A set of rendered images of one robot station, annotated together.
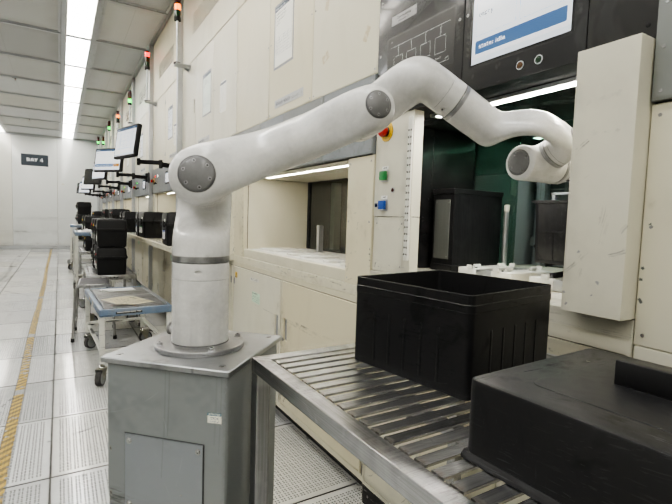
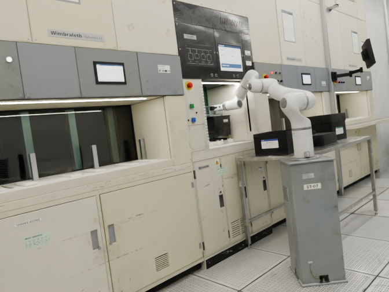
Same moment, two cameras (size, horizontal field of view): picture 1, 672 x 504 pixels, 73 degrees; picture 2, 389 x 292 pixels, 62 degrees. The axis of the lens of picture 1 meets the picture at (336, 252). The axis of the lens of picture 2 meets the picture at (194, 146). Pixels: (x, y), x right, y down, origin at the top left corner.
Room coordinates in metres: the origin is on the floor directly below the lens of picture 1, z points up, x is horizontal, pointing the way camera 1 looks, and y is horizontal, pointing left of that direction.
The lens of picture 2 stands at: (2.07, 2.16, 1.03)
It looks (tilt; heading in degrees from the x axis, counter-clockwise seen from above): 3 degrees down; 258
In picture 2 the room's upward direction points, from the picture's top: 7 degrees counter-clockwise
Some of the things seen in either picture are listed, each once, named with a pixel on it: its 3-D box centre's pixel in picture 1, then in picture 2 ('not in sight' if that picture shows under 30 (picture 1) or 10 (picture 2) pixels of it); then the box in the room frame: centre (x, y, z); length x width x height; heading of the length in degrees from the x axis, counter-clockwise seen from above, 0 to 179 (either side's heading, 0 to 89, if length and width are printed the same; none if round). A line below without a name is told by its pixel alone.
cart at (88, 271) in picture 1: (108, 290); not in sight; (4.60, 2.32, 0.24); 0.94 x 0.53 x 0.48; 31
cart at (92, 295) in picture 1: (127, 326); not in sight; (3.16, 1.46, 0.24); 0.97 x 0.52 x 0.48; 34
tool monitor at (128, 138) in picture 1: (147, 149); not in sight; (3.96, 1.65, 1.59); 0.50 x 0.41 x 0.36; 121
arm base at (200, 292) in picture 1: (200, 303); (303, 143); (0.98, 0.29, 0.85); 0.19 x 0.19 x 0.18
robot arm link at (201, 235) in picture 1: (203, 206); (295, 111); (1.01, 0.30, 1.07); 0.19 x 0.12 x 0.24; 11
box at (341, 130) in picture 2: not in sight; (325, 127); (0.15, -0.69, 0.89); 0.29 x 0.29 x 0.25; 27
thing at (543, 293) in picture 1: (450, 322); (276, 142); (0.90, -0.23, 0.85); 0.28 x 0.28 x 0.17; 40
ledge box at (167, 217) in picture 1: (180, 228); not in sight; (3.61, 1.25, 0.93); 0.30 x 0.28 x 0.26; 28
